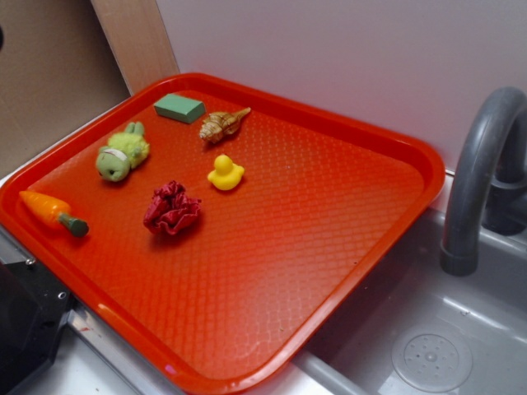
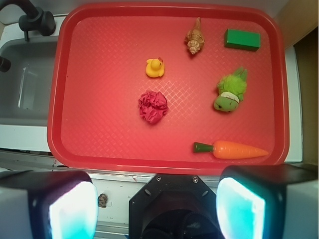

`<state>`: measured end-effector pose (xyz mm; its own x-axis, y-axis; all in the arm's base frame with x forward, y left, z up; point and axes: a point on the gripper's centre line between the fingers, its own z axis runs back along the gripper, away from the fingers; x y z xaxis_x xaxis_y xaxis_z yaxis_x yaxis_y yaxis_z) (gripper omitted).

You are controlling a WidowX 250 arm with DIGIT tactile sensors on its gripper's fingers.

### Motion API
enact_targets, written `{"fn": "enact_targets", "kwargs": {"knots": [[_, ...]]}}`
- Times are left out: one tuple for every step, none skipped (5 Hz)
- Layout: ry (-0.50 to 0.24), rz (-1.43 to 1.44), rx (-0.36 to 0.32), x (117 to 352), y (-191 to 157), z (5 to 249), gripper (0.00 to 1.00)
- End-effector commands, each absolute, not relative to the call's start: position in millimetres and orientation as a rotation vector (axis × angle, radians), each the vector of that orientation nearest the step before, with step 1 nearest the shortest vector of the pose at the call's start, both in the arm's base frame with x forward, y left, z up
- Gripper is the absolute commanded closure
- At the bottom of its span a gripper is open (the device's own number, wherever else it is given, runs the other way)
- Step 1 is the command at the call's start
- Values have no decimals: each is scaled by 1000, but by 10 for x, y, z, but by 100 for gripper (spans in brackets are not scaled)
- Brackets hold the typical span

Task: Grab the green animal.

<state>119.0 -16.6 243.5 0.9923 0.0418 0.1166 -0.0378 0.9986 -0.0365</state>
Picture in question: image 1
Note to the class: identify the orange toy carrot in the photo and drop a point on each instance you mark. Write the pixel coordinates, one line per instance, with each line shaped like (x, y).
(54, 212)

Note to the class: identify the grey plastic toy sink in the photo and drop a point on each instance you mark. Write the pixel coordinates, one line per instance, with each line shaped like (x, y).
(411, 321)

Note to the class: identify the green rectangular block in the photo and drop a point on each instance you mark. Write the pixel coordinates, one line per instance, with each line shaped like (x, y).
(179, 108)

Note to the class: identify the black box corner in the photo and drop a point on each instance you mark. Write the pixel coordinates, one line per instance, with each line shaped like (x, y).
(35, 306)

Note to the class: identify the green plush animal toy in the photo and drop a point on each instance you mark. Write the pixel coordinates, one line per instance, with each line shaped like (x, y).
(123, 152)

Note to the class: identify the yellow rubber duck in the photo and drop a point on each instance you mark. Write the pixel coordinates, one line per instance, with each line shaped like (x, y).
(226, 174)

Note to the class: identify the wooden board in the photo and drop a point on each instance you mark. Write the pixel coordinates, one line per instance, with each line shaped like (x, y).
(138, 39)

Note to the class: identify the red plastic tray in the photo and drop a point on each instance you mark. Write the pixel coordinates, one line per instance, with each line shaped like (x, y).
(276, 133)

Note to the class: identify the crumpled red cloth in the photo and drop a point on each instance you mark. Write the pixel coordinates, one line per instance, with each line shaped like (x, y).
(171, 209)

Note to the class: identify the brown seashell toy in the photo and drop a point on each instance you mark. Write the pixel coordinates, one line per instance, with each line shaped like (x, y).
(219, 125)

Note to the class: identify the grey toy faucet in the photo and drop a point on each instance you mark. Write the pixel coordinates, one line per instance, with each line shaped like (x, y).
(489, 187)

